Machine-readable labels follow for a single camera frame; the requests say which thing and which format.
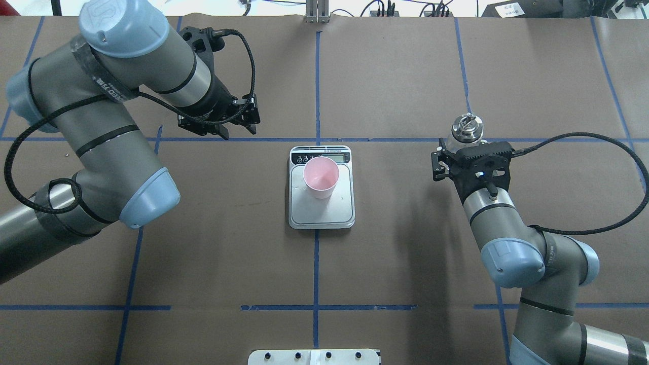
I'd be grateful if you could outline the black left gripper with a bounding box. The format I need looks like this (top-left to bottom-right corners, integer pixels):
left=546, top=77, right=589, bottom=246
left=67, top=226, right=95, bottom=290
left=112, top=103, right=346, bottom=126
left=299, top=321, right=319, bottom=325
left=177, top=27, right=261, bottom=140

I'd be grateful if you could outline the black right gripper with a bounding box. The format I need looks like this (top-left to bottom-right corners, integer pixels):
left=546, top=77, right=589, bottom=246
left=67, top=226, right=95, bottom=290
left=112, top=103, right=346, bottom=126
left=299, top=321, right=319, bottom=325
left=431, top=141, right=513, bottom=203

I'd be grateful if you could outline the clear glass sauce bottle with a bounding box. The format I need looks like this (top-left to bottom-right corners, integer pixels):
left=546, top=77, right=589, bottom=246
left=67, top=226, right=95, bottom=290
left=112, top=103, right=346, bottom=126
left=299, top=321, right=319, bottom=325
left=447, top=113, right=484, bottom=152

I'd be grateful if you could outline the pink paper cup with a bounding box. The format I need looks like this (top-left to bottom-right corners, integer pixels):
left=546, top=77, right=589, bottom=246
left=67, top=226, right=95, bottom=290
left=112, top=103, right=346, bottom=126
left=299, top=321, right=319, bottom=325
left=302, top=156, right=339, bottom=199

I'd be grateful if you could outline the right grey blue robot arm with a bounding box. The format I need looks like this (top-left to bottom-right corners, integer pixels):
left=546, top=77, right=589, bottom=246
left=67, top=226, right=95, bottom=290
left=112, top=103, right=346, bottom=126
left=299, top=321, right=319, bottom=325
left=431, top=139, right=647, bottom=364

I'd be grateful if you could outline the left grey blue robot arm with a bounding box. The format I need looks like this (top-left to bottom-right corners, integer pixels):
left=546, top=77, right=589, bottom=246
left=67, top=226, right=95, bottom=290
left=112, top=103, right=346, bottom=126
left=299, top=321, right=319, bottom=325
left=1, top=1, right=260, bottom=283

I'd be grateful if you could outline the silver digital kitchen scale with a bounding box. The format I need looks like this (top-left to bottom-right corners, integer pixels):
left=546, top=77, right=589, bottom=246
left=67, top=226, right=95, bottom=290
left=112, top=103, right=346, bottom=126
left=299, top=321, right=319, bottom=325
left=287, top=145, right=355, bottom=230

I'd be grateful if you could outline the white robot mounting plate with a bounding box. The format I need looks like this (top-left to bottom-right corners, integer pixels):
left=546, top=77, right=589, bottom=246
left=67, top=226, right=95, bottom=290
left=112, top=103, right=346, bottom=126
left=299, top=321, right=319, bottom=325
left=247, top=348, right=382, bottom=364

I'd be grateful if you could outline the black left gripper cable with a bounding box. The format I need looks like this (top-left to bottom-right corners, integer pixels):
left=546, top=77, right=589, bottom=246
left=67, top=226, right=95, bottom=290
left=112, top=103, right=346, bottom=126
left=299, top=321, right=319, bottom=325
left=4, top=28, right=257, bottom=214

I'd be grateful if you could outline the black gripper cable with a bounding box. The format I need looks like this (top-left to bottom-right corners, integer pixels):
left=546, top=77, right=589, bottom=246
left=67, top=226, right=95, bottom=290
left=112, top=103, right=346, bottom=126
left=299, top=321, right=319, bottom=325
left=4, top=28, right=257, bottom=214
left=510, top=133, right=649, bottom=236

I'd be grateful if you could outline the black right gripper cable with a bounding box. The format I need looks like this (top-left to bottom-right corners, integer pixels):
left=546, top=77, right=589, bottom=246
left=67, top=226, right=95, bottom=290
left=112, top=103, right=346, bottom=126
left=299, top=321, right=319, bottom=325
left=510, top=133, right=649, bottom=236

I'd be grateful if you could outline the aluminium frame post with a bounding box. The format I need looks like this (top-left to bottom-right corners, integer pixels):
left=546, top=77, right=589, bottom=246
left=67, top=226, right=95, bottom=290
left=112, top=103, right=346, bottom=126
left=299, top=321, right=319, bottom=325
left=304, top=0, right=331, bottom=24

